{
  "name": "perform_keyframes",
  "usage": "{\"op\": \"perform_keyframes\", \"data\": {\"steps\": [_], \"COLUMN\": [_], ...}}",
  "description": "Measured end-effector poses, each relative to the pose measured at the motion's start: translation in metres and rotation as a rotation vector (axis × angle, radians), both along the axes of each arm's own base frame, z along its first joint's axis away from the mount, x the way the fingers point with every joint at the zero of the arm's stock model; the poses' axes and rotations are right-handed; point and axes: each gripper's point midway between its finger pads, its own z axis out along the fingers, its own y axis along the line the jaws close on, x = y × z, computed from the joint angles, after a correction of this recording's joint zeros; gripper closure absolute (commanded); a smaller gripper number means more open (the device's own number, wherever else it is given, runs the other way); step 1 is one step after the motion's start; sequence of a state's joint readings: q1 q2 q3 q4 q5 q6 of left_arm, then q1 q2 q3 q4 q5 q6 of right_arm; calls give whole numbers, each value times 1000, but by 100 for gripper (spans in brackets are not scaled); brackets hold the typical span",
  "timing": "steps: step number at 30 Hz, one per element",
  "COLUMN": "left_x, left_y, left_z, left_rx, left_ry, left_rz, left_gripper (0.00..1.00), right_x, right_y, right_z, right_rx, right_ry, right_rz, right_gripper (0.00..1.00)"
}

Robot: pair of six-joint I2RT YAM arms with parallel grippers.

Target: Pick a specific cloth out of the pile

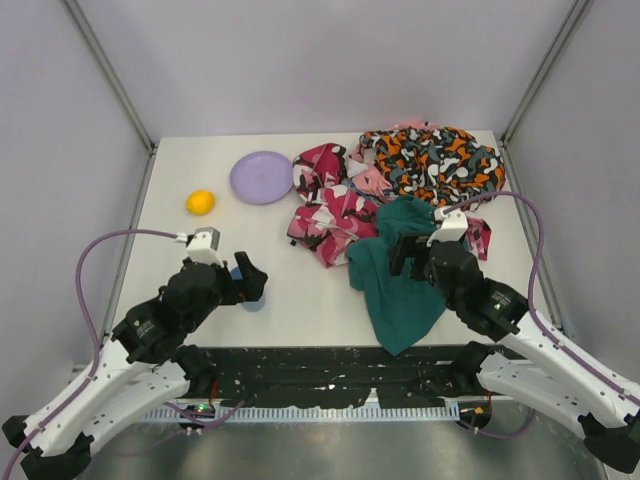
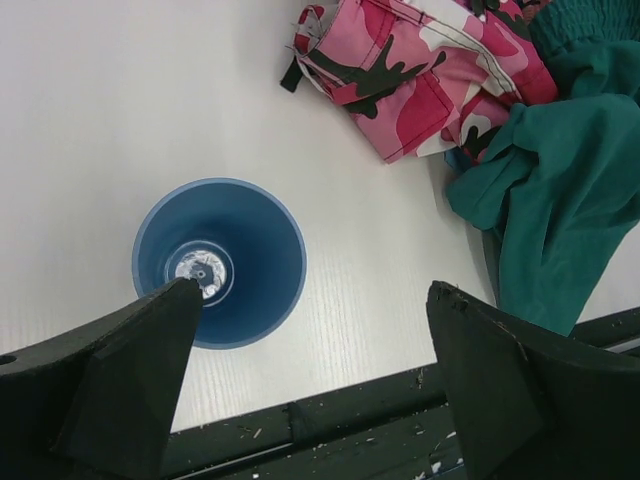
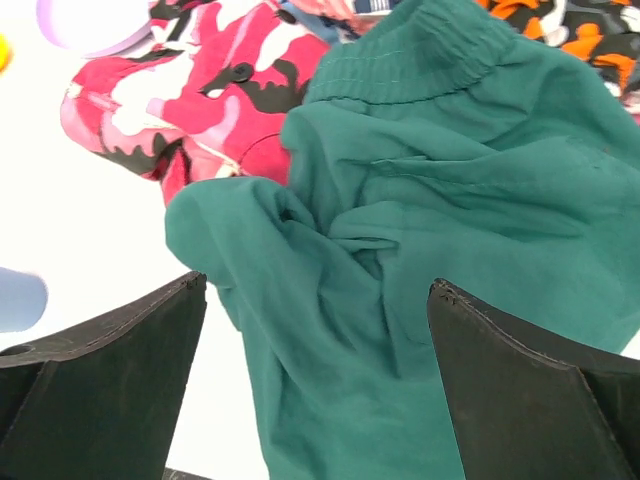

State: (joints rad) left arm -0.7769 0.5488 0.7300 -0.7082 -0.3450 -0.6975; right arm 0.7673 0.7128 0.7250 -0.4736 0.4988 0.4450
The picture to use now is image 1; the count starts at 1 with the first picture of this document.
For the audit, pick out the orange grey patterned cloth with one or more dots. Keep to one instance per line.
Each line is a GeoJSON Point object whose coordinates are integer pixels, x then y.
{"type": "Point", "coordinates": [442, 166]}

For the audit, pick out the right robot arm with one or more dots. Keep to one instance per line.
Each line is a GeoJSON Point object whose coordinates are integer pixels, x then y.
{"type": "Point", "coordinates": [565, 383]}

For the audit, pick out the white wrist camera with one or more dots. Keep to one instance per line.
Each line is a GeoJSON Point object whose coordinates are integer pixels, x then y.
{"type": "Point", "coordinates": [450, 226]}
{"type": "Point", "coordinates": [203, 247]}

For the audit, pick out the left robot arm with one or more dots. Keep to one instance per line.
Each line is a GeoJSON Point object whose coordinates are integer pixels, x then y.
{"type": "Point", "coordinates": [145, 364]}

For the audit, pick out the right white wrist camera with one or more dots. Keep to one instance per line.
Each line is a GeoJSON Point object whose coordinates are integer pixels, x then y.
{"type": "Point", "coordinates": [450, 226]}

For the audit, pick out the yellow lemon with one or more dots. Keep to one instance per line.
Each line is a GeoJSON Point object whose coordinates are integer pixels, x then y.
{"type": "Point", "coordinates": [200, 202]}

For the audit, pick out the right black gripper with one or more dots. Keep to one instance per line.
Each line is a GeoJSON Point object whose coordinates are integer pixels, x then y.
{"type": "Point", "coordinates": [417, 261]}

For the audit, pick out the pink camouflage cloth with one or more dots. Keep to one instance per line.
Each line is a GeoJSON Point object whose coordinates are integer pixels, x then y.
{"type": "Point", "coordinates": [332, 215]}

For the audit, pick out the white slotted cable duct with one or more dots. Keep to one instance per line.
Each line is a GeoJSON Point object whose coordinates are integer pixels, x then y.
{"type": "Point", "coordinates": [369, 412]}

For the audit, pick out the teal green cloth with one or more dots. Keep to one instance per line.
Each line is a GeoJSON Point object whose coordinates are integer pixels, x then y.
{"type": "Point", "coordinates": [402, 311]}

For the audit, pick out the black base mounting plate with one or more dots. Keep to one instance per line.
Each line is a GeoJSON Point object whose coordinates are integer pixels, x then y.
{"type": "Point", "coordinates": [339, 377]}

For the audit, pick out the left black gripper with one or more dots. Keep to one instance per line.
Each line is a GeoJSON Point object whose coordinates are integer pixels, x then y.
{"type": "Point", "coordinates": [235, 288]}

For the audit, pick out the purple plastic plate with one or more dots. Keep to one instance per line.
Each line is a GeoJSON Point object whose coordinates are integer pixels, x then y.
{"type": "Point", "coordinates": [261, 177]}

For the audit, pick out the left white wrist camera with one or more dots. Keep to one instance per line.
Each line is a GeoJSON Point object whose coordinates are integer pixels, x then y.
{"type": "Point", "coordinates": [203, 247]}

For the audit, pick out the blue plastic cup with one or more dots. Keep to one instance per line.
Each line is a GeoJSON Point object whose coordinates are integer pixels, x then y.
{"type": "Point", "coordinates": [251, 307]}

